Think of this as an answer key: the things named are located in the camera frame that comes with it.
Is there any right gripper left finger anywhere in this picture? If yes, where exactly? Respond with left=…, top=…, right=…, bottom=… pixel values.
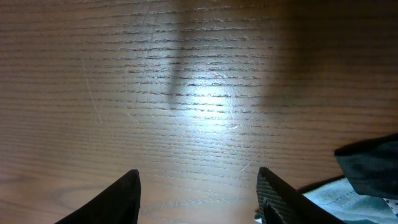
left=57, top=169, right=141, bottom=224

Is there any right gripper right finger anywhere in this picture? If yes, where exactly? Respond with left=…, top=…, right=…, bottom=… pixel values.
left=256, top=167, right=344, bottom=224

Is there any light blue garment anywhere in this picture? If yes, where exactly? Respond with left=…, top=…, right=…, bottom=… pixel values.
left=298, top=177, right=397, bottom=223

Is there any black printed t-shirt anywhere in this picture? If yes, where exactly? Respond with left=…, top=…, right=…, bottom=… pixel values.
left=334, top=134, right=397, bottom=200

